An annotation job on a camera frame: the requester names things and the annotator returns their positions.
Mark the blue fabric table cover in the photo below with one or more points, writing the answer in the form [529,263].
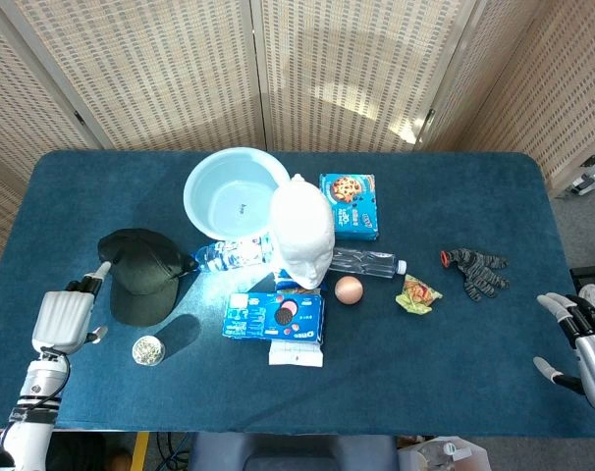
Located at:
[425,382]

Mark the clear plastic container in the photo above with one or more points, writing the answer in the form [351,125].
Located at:
[445,454]

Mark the white paper sachet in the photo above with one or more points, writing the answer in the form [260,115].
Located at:
[296,354]

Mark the light blue plastic basin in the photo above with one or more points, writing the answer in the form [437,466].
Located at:
[229,196]

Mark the blue Oreo package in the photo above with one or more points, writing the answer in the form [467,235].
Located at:
[248,316]

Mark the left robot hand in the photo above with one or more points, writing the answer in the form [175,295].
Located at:
[62,319]

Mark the blue white small packet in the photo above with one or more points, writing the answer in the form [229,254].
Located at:
[284,280]

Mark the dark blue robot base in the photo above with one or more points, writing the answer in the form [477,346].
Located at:
[292,451]

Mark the grey knit glove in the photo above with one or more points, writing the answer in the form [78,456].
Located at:
[476,272]

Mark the blue chocolate chip cookie box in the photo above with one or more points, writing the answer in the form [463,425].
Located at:
[351,206]

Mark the white shoe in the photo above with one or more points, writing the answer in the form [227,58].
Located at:
[594,294]

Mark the clear bottle with white cap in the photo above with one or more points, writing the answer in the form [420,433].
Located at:
[366,262]

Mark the brown ball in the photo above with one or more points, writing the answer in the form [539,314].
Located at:
[349,290]

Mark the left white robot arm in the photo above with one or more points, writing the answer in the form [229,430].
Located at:
[32,407]

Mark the blue-label water bottle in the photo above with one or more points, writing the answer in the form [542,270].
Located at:
[219,256]

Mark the green snack packet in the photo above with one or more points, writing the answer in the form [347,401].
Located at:
[417,294]

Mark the black baseball cap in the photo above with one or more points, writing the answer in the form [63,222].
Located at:
[145,279]

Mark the small crumpled foil ball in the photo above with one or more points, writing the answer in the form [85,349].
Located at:
[148,350]

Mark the white power strip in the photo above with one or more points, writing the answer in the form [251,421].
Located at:
[589,179]

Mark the white foam mannequin head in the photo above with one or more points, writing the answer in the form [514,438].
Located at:
[302,225]

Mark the woven folding screen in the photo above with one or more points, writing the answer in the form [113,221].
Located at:
[155,73]

